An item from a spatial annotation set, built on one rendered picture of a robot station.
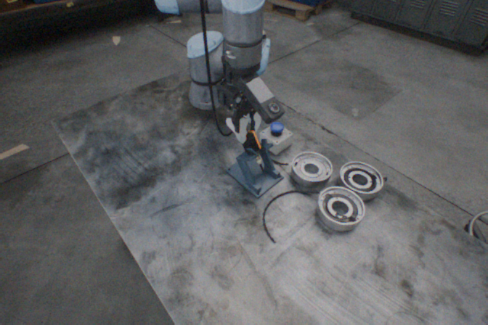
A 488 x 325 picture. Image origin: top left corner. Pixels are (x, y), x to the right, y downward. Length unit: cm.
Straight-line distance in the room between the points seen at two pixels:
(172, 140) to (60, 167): 140
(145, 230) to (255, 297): 29
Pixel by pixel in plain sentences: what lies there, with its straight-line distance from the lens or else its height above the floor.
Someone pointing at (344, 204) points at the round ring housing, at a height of 82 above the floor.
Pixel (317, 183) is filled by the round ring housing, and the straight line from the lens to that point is 74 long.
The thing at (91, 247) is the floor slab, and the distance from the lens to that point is 175.
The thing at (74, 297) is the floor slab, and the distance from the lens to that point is 166.
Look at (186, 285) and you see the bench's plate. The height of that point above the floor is 80.
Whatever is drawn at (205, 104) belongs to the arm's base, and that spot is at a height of 82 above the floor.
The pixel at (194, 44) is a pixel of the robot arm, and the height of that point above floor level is 102.
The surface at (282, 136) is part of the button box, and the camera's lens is 83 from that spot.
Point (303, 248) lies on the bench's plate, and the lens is 68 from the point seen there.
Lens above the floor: 139
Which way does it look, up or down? 43 degrees down
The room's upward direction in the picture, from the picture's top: straight up
